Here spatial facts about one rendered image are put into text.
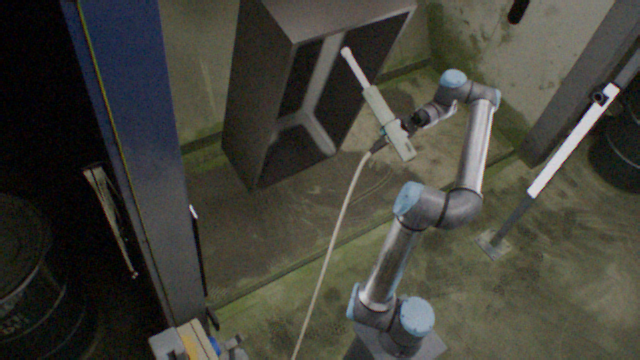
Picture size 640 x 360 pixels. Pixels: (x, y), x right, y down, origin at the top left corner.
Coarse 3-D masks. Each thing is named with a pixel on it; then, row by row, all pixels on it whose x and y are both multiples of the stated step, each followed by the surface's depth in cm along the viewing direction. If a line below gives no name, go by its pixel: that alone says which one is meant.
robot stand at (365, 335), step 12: (360, 324) 205; (360, 336) 201; (372, 336) 202; (432, 336) 205; (348, 348) 233; (360, 348) 209; (372, 348) 199; (420, 348) 201; (432, 348) 202; (444, 348) 202
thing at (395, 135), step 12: (348, 48) 177; (348, 60) 176; (360, 72) 175; (372, 96) 172; (372, 108) 174; (384, 108) 172; (384, 120) 171; (396, 132) 170; (384, 144) 179; (396, 144) 171; (408, 144) 168; (408, 156) 169
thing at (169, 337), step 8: (168, 328) 95; (160, 336) 94; (168, 336) 94; (176, 336) 95; (152, 344) 93; (160, 344) 93; (168, 344) 93; (176, 344) 94; (152, 352) 92; (160, 352) 92; (168, 352) 93; (176, 352) 93; (184, 352) 94
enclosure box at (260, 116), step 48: (240, 0) 178; (288, 0) 169; (336, 0) 175; (384, 0) 181; (240, 48) 196; (288, 48) 163; (336, 48) 243; (384, 48) 212; (240, 96) 216; (288, 96) 267; (336, 96) 261; (240, 144) 242; (288, 144) 283; (336, 144) 282
